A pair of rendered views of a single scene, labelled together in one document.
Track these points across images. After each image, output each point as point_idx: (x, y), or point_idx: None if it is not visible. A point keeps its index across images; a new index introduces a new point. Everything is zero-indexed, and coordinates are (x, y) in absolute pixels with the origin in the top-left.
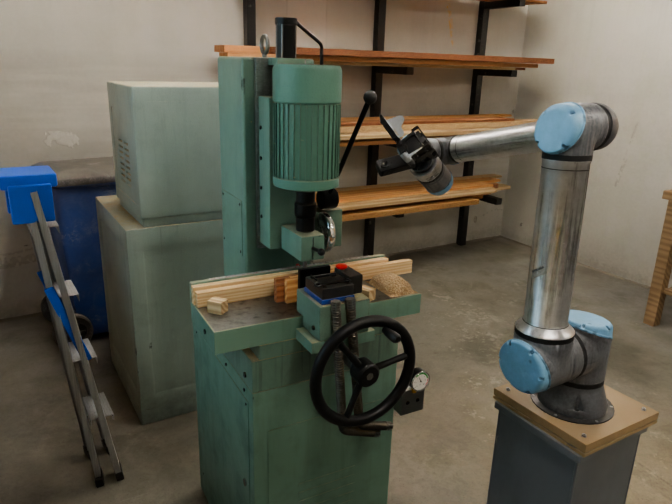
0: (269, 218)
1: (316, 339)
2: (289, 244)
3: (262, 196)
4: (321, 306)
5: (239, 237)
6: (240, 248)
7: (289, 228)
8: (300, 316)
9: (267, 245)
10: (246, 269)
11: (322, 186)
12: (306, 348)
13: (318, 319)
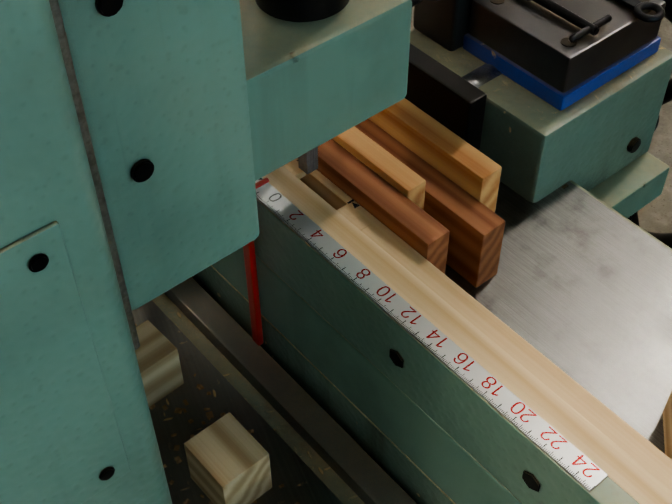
0: (245, 100)
1: (637, 160)
2: (307, 115)
3: (133, 47)
4: (667, 51)
5: (70, 434)
6: (97, 464)
7: (273, 57)
8: (577, 184)
9: (234, 244)
10: (165, 479)
11: None
12: (640, 208)
13: (662, 95)
